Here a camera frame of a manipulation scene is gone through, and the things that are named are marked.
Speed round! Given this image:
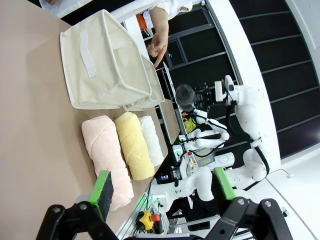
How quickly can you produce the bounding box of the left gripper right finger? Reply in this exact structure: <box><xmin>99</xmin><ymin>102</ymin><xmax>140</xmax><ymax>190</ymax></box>
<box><xmin>203</xmin><ymin>166</ymin><xmax>293</xmax><ymax>240</ymax></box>

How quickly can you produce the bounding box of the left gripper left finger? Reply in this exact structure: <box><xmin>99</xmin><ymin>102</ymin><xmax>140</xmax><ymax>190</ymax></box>
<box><xmin>36</xmin><ymin>169</ymin><xmax>118</xmax><ymax>240</ymax></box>

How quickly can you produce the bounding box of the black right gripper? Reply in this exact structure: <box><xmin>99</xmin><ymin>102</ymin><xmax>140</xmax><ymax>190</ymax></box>
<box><xmin>194</xmin><ymin>83</ymin><xmax>216</xmax><ymax>107</ymax></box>

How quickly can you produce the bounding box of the white towel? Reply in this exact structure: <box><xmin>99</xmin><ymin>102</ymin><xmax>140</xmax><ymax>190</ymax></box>
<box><xmin>138</xmin><ymin>115</ymin><xmax>165</xmax><ymax>167</ymax></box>

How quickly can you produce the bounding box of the person's left forearm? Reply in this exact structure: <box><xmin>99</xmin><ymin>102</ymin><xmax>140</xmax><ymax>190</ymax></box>
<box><xmin>149</xmin><ymin>6</ymin><xmax>170</xmax><ymax>36</ymax></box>

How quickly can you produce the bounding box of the person's left hand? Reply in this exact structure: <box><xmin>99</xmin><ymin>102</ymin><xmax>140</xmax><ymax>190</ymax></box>
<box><xmin>146</xmin><ymin>29</ymin><xmax>169</xmax><ymax>69</ymax></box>

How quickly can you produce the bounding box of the white device with display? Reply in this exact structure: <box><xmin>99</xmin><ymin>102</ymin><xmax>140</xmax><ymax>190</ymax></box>
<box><xmin>196</xmin><ymin>151</ymin><xmax>236</xmax><ymax>168</ymax></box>

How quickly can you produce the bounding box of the yellow emergency stop button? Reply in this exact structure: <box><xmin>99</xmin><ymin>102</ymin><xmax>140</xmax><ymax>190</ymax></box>
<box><xmin>136</xmin><ymin>210</ymin><xmax>161</xmax><ymax>231</ymax></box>

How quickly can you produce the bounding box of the cream fabric basket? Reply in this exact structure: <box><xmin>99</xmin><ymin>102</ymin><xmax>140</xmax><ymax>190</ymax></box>
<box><xmin>59</xmin><ymin>9</ymin><xmax>153</xmax><ymax>110</ymax></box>
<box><xmin>122</xmin><ymin>54</ymin><xmax>166</xmax><ymax>112</ymax></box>

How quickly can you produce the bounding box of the yellow rolled towel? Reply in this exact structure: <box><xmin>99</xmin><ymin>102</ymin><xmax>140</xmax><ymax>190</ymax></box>
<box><xmin>114</xmin><ymin>111</ymin><xmax>155</xmax><ymax>181</ymax></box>

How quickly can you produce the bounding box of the person in white coat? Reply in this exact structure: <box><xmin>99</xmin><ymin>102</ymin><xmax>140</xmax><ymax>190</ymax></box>
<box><xmin>39</xmin><ymin>0</ymin><xmax>194</xmax><ymax>24</ymax></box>

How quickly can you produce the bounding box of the orange background object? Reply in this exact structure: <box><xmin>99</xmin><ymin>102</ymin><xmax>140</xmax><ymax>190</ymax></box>
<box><xmin>135</xmin><ymin>13</ymin><xmax>151</xmax><ymax>34</ymax></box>

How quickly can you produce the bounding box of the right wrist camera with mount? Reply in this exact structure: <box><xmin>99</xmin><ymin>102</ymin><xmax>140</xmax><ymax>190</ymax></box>
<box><xmin>174</xmin><ymin>83</ymin><xmax>196</xmax><ymax>113</ymax></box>

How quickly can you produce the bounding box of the aluminium frame rail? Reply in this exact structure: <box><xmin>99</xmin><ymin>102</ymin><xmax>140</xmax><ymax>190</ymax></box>
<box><xmin>116</xmin><ymin>179</ymin><xmax>176</xmax><ymax>240</ymax></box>

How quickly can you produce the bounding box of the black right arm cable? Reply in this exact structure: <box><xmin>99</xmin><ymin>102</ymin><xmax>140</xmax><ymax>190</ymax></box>
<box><xmin>224</xmin><ymin>98</ymin><xmax>271</xmax><ymax>176</ymax></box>

